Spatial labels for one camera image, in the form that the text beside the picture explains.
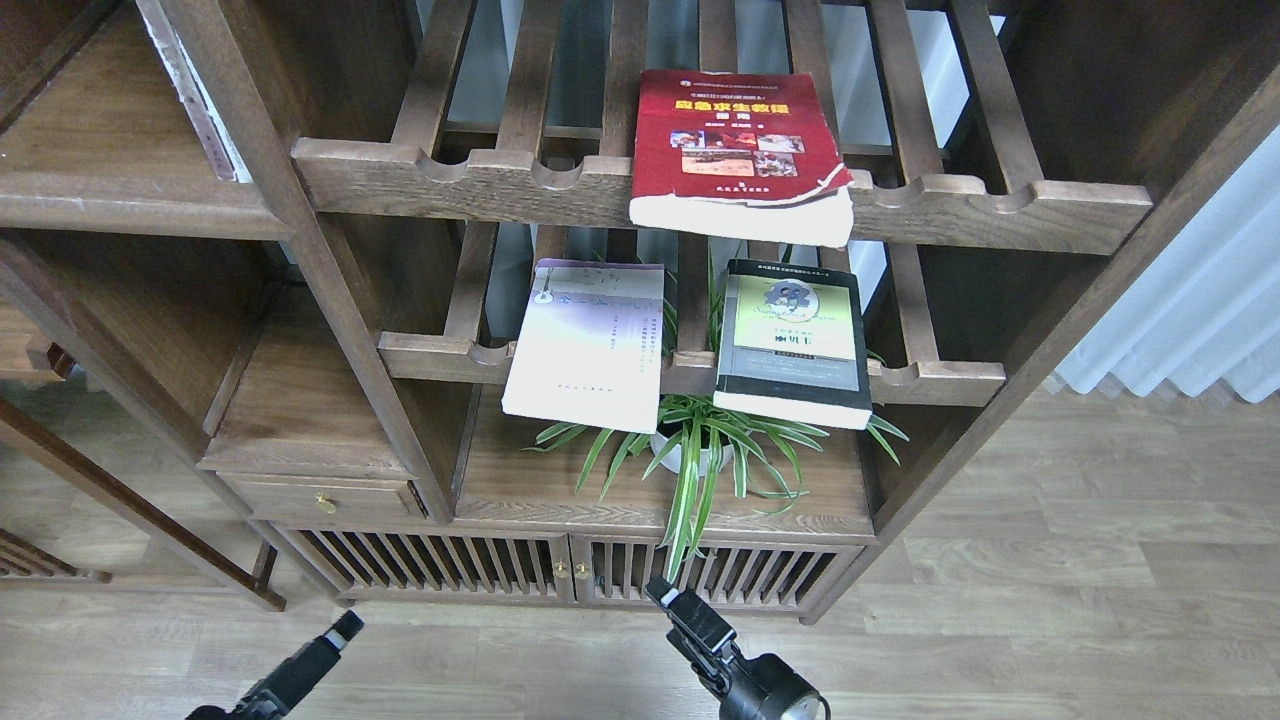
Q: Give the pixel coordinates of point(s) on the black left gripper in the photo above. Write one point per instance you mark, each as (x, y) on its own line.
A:
(295, 677)

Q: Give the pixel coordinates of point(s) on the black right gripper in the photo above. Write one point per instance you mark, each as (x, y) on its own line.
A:
(761, 688)

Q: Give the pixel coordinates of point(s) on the white lavender cover book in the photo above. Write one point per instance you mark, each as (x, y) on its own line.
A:
(589, 347)

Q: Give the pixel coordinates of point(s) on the green and black book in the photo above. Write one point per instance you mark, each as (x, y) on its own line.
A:
(792, 345)

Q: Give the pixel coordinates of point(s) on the upright book in shelf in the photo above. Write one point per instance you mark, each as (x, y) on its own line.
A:
(210, 129)

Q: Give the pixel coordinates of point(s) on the white plant pot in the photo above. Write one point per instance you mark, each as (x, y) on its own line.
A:
(674, 459)

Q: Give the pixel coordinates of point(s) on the green spider plant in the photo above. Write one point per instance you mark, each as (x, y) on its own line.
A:
(696, 440)

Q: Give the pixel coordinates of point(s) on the dark wooden bookshelf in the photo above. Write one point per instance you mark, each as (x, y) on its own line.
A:
(324, 330)

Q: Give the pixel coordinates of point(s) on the red cover book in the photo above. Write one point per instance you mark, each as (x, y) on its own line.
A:
(740, 156)

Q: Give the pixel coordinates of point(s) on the white pleated curtain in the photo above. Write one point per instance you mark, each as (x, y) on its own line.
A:
(1206, 311)

